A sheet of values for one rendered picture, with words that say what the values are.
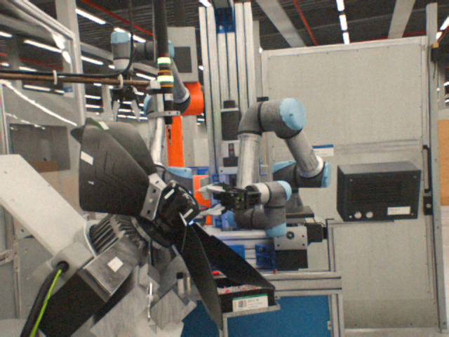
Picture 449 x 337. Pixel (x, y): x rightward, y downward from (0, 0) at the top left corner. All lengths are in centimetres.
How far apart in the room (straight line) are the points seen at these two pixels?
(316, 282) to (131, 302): 91
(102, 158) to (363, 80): 246
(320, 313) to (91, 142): 113
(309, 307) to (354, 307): 162
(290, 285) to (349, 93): 179
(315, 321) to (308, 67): 188
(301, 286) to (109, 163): 96
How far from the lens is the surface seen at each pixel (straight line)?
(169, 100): 126
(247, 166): 159
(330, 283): 171
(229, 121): 204
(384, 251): 330
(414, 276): 340
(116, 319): 97
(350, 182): 160
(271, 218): 151
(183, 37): 533
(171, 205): 112
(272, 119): 158
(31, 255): 122
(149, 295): 90
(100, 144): 99
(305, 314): 175
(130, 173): 104
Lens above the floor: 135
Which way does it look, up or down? 3 degrees down
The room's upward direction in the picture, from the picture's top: 4 degrees counter-clockwise
